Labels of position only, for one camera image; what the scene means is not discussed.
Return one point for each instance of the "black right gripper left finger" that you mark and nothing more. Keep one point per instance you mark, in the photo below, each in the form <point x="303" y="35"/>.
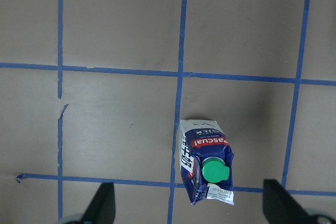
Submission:
<point x="102" y="207"/>

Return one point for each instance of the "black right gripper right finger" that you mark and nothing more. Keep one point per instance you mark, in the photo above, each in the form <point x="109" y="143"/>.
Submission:
<point x="280" y="207"/>

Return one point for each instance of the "blue white milk carton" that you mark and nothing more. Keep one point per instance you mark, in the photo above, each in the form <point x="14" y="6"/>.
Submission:
<point x="205" y="161"/>

